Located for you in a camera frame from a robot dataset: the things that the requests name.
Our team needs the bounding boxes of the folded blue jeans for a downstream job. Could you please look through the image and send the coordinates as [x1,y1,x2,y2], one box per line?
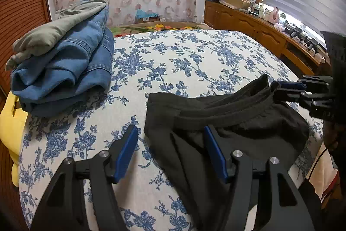
[11,8,114,117]

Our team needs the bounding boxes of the person's right hand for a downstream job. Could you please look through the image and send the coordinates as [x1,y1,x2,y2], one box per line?
[323,121,345,171]

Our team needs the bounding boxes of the black gadget on sideboard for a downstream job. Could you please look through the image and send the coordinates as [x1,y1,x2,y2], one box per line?
[284,25,319,54]

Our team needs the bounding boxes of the folded grey pants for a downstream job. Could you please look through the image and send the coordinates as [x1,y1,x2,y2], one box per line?
[5,0,109,71]

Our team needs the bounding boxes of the pink bottle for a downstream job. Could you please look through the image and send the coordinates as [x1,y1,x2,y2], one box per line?
[269,7,280,25]

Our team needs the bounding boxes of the black shorts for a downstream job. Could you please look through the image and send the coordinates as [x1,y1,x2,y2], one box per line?
[144,75,310,230]

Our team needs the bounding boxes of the cardboard box with blue cloth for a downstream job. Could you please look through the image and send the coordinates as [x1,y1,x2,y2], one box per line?
[134,9,160,23]

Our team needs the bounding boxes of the yellow Pikachu plush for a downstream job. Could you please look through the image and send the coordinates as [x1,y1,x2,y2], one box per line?
[0,91,28,187]

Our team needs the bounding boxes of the wooden sideboard cabinet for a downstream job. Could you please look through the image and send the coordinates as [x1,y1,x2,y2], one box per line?
[203,1,332,77]

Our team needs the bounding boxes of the blue floral white blanket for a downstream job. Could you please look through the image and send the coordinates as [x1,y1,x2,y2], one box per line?
[19,30,323,230]

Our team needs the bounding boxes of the open cardboard box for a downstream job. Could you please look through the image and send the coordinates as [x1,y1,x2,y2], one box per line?
[225,0,253,9]

